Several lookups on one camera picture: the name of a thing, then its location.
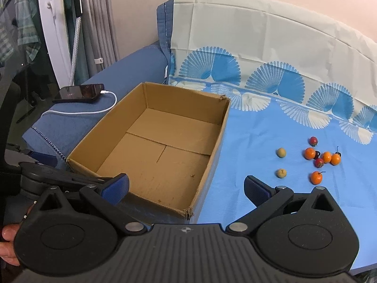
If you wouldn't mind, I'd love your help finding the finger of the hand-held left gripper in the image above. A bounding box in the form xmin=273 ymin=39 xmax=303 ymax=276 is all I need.
xmin=6 ymin=143 xmax=58 ymax=167
xmin=19 ymin=162 xmax=114 ymax=194

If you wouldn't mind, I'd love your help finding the fan-print light blue bedsheet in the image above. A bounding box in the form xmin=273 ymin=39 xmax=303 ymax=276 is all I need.
xmin=169 ymin=0 xmax=377 ymax=272

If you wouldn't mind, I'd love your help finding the braided steamer hose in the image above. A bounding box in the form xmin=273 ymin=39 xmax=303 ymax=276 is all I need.
xmin=69 ymin=0 xmax=85 ymax=87

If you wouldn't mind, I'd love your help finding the black white braided cord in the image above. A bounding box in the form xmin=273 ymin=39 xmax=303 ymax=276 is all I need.
xmin=32 ymin=126 xmax=68 ymax=163

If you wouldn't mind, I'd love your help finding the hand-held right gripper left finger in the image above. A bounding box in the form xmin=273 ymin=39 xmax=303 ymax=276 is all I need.
xmin=34 ymin=173 xmax=149 ymax=237

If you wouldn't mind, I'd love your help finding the plaid shirt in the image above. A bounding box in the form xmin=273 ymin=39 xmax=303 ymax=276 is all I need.
xmin=0 ymin=0 xmax=42 ymax=65

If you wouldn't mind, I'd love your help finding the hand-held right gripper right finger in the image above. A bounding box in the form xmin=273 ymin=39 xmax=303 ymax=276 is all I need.
xmin=226 ymin=175 xmax=343 ymax=235

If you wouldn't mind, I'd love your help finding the grey curtain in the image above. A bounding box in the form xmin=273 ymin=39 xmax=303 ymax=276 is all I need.
xmin=81 ymin=0 xmax=120 ymax=75

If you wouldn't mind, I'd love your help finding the person's left hand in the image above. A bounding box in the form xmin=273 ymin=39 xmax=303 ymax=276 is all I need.
xmin=0 ymin=223 xmax=22 ymax=267

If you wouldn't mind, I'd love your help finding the black smartphone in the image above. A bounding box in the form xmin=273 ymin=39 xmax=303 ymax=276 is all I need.
xmin=52 ymin=84 xmax=105 ymax=104

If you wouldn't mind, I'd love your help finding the cardboard box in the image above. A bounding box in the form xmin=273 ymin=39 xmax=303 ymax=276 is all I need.
xmin=66 ymin=82 xmax=231 ymax=220

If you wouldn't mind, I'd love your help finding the black device with cable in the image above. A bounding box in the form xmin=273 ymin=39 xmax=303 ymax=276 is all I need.
xmin=39 ymin=90 xmax=118 ymax=119

